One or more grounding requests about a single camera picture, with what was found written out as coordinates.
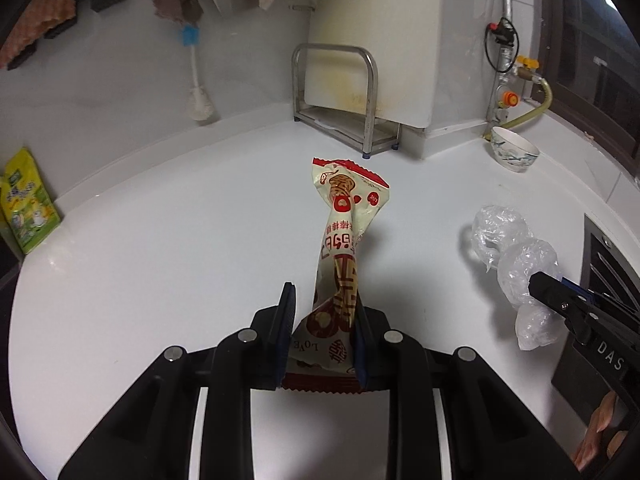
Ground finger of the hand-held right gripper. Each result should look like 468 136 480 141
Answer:
529 271 596 345
560 276 610 307

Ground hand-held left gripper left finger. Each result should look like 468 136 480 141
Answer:
57 281 300 480

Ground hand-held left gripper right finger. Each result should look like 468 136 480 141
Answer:
352 305 583 480

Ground clear plastic bag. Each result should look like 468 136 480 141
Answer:
470 204 566 352

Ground red and cream snack wrapper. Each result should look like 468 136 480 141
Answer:
280 156 391 393

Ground person's right hand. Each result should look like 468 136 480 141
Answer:
572 390 631 471

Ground grey stove top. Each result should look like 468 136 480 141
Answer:
551 213 640 421

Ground white patterned bowl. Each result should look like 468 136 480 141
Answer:
490 126 541 175

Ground steel cutting board rack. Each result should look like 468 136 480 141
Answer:
291 43 402 158

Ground white bottle brush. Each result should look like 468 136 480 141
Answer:
180 24 217 122

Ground black and red valve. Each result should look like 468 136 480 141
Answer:
484 16 517 73

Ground yellow seasoning pouch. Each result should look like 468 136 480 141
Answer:
0 147 62 255

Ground white cutting board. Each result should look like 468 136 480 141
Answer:
303 0 443 131

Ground orange waffle cloth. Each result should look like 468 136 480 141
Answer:
0 0 76 68

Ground yellow gas hose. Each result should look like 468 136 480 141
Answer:
484 79 553 141

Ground brass valve yellow handle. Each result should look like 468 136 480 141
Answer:
515 56 542 83

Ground dark window frame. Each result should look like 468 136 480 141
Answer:
537 0 640 181

